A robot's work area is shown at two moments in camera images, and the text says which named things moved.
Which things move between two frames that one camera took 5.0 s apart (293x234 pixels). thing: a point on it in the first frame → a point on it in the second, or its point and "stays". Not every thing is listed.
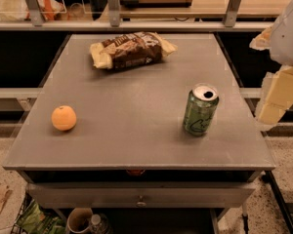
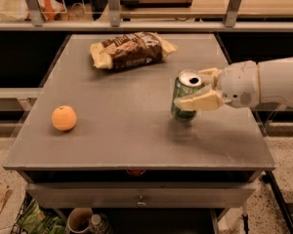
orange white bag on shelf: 13,5 stays
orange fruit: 63,117 stays
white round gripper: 288,38 → 238,83
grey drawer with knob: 139,195 stays
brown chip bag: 130,51 stays
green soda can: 199,111 → 186,80
